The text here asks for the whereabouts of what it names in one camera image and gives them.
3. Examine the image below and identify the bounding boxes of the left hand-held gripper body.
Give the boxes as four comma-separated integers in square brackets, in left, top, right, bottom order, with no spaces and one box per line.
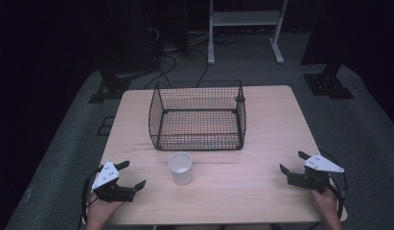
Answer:
[91,160,137,203]

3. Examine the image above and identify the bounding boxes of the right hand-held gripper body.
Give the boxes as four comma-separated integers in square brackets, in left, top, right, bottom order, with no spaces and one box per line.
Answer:
[287,153,345,194]

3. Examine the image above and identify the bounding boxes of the white cup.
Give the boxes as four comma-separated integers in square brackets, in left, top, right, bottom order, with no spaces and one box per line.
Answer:
[167,151,194,186]

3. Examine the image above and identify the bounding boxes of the black wire mesh basket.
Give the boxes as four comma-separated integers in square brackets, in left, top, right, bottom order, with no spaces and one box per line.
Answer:
[148,80,247,152]

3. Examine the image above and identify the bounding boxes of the person's right hand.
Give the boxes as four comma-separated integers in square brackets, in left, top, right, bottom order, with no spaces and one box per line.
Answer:
[310,182,342,223]

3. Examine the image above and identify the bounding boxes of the person's left hand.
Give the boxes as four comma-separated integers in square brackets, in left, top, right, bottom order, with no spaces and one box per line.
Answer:
[85,195,126,225]

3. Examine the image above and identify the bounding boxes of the black stand base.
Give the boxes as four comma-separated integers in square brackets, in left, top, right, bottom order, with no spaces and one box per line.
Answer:
[300,60,356,100]
[87,60,133,104]

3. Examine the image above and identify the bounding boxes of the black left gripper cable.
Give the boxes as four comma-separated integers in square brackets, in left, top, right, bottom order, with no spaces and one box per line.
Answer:
[77,165,104,230]

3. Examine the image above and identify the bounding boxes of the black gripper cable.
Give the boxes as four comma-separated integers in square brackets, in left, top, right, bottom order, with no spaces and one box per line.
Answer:
[318,149,350,221]
[77,165,104,230]

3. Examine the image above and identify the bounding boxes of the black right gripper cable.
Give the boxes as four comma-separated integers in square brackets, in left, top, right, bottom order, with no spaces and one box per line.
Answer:
[318,149,350,221]

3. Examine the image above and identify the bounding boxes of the black floor cable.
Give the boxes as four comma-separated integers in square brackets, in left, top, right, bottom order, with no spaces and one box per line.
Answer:
[143,54,178,90]
[188,47,210,89]

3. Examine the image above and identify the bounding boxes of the white metal desk frame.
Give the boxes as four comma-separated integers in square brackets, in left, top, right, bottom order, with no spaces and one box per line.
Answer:
[207,0,289,66]

